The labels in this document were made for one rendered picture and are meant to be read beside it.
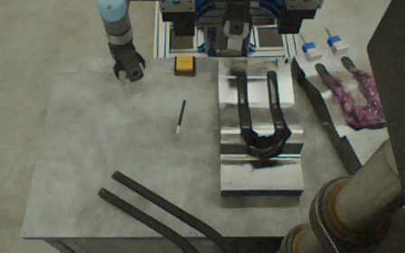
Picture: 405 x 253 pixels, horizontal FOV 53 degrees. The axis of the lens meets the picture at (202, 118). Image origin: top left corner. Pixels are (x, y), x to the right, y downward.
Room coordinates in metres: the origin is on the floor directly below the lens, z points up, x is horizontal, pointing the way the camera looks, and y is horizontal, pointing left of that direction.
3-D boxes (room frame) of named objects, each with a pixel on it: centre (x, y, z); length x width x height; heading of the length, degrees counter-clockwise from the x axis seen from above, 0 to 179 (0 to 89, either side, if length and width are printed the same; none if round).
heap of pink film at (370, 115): (0.77, -0.54, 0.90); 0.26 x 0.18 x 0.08; 17
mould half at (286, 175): (0.68, -0.19, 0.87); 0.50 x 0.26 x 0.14; 0
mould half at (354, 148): (0.77, -0.55, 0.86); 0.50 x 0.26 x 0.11; 17
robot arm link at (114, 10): (0.81, 0.24, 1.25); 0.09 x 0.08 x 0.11; 179
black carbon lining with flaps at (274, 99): (0.70, -0.20, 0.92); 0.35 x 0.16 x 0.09; 0
